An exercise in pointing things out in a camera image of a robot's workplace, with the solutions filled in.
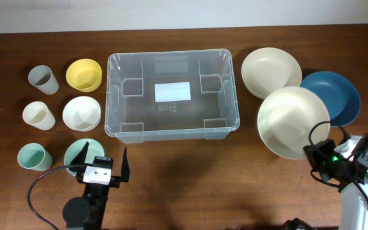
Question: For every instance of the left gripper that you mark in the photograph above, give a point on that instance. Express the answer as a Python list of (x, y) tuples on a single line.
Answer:
[(115, 180)]

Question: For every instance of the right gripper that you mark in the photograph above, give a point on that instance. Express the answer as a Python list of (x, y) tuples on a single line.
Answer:
[(314, 153)]

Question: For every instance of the white plastic bowl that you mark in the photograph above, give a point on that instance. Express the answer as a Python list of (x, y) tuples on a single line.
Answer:
[(82, 113)]

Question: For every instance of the dark blue plate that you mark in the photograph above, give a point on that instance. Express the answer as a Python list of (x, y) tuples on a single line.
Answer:
[(339, 95)]

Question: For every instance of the cream plate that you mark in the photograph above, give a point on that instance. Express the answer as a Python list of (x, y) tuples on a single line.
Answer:
[(285, 118)]

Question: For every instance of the beige plate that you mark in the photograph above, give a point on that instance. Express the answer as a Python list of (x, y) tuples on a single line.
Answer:
[(268, 69)]

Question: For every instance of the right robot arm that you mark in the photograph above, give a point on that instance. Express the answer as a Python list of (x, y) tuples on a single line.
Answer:
[(354, 197)]

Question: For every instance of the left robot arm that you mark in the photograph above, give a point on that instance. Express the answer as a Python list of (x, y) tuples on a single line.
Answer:
[(87, 211)]

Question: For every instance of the clear plastic storage container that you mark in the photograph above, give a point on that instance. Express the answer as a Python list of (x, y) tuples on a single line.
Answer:
[(175, 95)]

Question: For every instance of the mint green plastic bowl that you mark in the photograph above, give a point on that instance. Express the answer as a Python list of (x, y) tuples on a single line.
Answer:
[(94, 149)]

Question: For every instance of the mint green plastic cup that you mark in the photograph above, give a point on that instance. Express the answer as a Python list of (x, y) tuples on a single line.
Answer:
[(35, 157)]

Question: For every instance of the cream plastic cup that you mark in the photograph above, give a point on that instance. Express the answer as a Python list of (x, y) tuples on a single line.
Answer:
[(38, 115)]

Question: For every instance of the yellow plastic bowl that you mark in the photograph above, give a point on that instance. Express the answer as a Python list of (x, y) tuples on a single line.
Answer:
[(84, 75)]

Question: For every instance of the grey plastic cup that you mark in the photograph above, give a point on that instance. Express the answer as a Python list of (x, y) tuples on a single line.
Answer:
[(42, 78)]

